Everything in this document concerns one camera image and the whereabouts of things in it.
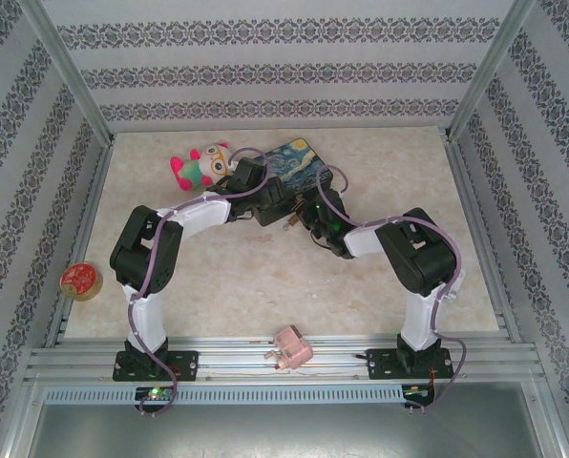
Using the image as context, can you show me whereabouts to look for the pink plastic toy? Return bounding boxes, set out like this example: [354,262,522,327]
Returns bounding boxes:
[263,323,314,372]

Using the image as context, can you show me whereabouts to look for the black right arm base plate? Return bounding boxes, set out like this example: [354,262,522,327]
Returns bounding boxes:
[366,347,453,382]

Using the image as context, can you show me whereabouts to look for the red and gold tape roll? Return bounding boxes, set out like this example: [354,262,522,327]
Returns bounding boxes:
[58,261,104,302]

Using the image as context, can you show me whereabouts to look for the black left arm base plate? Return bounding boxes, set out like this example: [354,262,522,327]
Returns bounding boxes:
[114,350,200,383]

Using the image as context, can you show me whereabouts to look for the grey slotted cable duct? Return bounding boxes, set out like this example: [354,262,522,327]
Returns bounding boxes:
[43,385,405,406]

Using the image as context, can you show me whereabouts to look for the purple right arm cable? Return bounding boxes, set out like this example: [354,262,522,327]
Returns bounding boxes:
[315,164,467,416]

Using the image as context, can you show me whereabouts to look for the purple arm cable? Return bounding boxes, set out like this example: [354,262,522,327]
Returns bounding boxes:
[315,164,467,416]
[129,147,274,420]

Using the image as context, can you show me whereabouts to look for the starry night painted box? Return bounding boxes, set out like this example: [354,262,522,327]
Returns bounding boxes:
[253,137,336,228]

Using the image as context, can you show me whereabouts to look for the aluminium mounting rail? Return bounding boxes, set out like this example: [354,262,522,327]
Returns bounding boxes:
[24,336,538,383]

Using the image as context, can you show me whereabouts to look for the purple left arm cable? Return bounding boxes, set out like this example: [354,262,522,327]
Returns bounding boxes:
[129,147,274,420]

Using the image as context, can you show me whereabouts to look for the pink and white plush toy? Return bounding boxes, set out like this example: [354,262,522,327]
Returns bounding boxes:
[169,141,241,193]

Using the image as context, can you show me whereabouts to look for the aluminium frame post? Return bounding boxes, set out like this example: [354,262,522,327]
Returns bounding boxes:
[446,0,538,142]
[19,0,116,142]

